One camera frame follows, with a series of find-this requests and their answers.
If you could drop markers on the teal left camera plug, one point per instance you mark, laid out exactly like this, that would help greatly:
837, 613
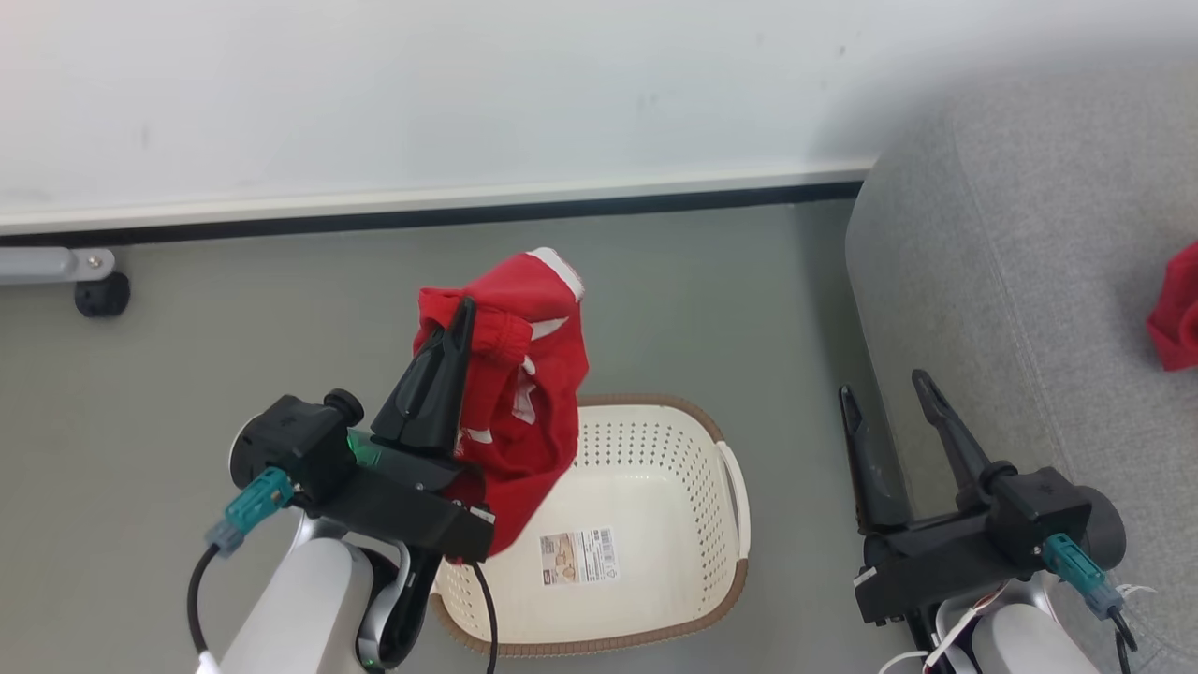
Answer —
253, 505

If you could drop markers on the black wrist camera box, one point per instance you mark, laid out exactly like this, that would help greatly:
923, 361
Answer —
1058, 510
295, 445

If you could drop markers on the grey metal stand leg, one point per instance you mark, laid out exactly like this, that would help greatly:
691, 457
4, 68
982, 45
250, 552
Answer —
47, 264

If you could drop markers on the plain red garment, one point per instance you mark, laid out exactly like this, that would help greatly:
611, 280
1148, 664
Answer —
1179, 318

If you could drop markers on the teal camera plug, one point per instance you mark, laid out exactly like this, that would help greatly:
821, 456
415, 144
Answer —
253, 505
1081, 571

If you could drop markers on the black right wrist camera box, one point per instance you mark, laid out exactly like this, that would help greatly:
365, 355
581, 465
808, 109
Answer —
1058, 510

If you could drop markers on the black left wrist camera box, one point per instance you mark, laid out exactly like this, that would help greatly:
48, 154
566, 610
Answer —
295, 445

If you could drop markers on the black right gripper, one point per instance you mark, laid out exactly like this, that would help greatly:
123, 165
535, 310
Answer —
945, 566

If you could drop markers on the teal right camera plug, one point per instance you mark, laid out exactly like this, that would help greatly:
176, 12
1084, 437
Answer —
1081, 571

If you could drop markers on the grey fabric sofa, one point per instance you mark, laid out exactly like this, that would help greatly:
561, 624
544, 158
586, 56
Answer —
1048, 281

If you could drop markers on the red garment with white trim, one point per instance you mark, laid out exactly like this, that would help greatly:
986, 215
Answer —
529, 393

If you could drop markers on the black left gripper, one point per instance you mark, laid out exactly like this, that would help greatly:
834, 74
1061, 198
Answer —
412, 505

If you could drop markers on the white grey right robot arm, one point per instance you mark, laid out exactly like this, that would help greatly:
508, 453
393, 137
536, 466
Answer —
1020, 641

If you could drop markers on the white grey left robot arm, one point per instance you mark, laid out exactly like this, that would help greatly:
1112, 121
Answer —
299, 608

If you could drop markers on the white and black baseboard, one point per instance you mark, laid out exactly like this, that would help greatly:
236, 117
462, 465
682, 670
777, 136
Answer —
421, 211

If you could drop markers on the white perforated laundry basket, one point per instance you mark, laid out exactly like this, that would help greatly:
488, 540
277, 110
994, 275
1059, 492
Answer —
646, 496

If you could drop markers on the black caster wheel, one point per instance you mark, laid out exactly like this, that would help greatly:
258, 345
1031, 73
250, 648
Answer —
101, 295

